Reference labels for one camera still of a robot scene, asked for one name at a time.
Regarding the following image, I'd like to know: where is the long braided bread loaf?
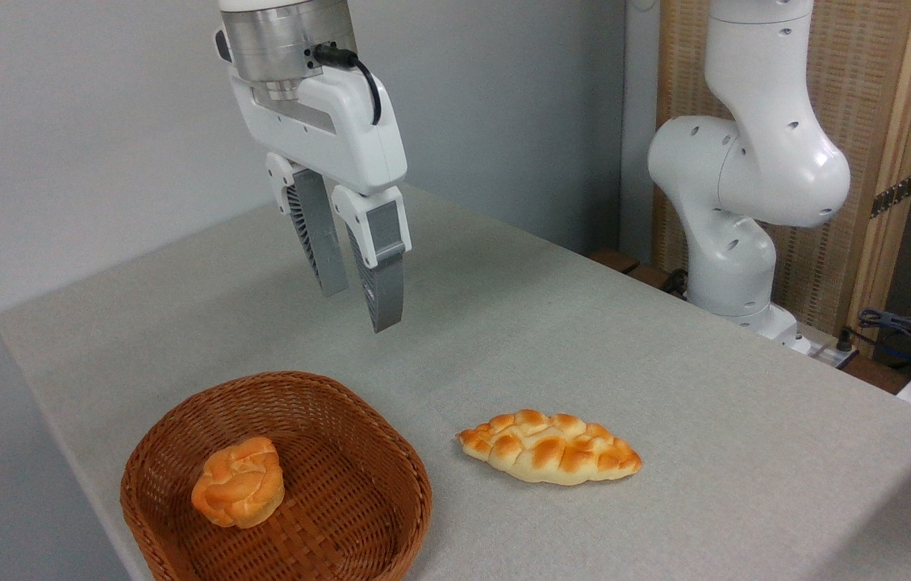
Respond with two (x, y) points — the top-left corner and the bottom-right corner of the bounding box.
(456, 408), (643, 487)

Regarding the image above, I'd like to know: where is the round knotted bread roll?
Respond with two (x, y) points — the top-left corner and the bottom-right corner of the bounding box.
(190, 437), (286, 530)

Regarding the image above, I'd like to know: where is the metal screen hinge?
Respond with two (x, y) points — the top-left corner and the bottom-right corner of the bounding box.
(870, 172), (911, 219)

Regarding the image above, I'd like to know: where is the brown woven wicker basket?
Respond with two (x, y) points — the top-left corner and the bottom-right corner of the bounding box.
(120, 371), (433, 581)

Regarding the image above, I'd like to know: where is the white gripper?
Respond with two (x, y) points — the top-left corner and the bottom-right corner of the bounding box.
(227, 69), (412, 334)

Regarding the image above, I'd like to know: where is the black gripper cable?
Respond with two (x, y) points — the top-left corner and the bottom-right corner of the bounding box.
(312, 44), (384, 127)

